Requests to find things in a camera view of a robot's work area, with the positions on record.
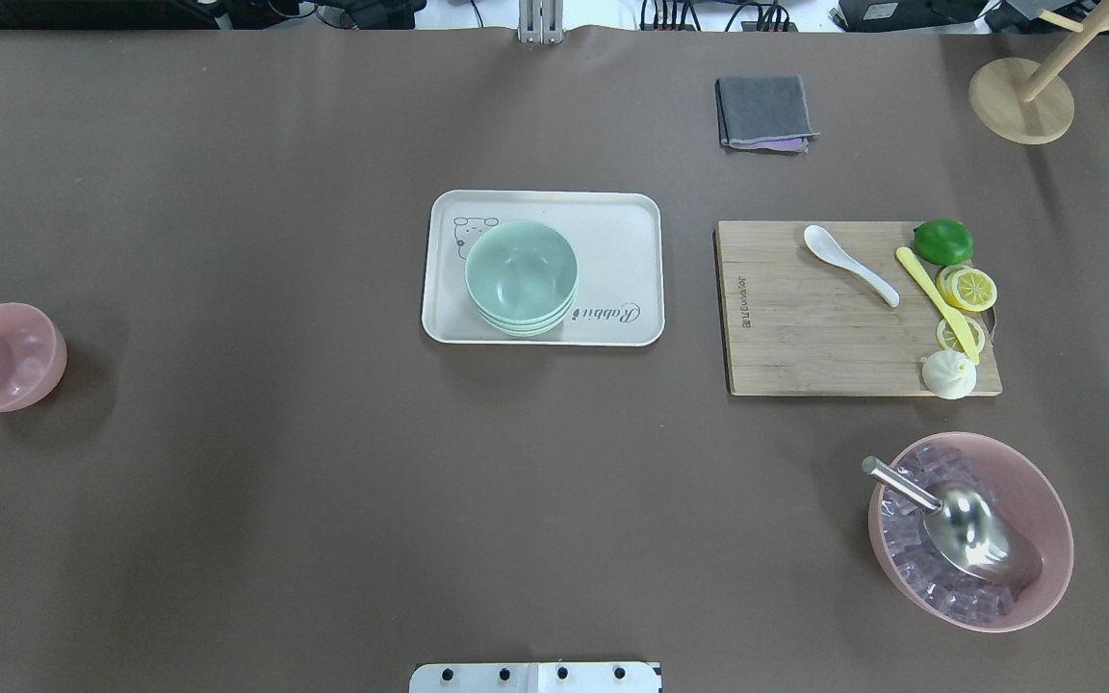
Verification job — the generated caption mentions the small pink bowl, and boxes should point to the small pink bowl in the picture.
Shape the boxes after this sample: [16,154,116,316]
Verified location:
[0,302,67,412]

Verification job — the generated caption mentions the white ceramic spoon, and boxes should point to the white ceramic spoon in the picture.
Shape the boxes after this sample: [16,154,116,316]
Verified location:
[804,224,901,308]

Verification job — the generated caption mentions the large pink bowl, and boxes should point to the large pink bowl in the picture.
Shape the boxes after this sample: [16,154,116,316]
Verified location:
[867,431,1075,634]

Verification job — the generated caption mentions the stacked green bowls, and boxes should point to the stacked green bowls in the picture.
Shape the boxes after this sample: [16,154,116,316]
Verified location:
[465,220,580,337]

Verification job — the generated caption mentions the cream rabbit tray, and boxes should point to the cream rabbit tray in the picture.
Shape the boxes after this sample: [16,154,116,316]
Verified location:
[420,190,665,347]

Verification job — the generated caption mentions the wooden cutting board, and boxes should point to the wooden cutting board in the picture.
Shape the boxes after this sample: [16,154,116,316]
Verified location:
[714,220,1003,398]

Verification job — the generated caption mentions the grey folded cloth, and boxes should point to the grey folded cloth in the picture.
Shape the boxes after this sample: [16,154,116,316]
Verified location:
[714,75,820,153]

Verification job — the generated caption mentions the lemon thin slice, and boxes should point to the lemon thin slice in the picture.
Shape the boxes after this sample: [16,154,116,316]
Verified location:
[936,316,987,351]

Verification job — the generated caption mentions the white steamed bun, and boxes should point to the white steamed bun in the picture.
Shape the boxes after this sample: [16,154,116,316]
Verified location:
[920,349,977,400]

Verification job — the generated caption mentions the yellow plastic knife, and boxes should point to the yellow plastic knife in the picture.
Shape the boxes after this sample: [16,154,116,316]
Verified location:
[894,245,980,365]

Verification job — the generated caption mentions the green lime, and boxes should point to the green lime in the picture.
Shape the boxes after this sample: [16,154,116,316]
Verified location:
[913,218,974,267]

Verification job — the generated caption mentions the lemon half slice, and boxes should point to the lemon half slice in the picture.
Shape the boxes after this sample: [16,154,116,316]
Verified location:
[936,264,997,313]

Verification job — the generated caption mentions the metal ice scoop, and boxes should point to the metal ice scoop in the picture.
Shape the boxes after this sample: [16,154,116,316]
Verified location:
[859,456,1044,589]

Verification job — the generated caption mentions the wooden cup tree stand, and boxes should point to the wooden cup tree stand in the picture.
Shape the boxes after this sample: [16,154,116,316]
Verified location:
[968,1,1109,145]

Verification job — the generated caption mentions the aluminium frame post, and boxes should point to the aluminium frame post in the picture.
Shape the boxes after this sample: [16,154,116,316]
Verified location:
[518,0,566,44]

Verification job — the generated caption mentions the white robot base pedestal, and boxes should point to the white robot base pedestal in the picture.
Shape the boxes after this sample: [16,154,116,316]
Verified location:
[408,661,663,692]

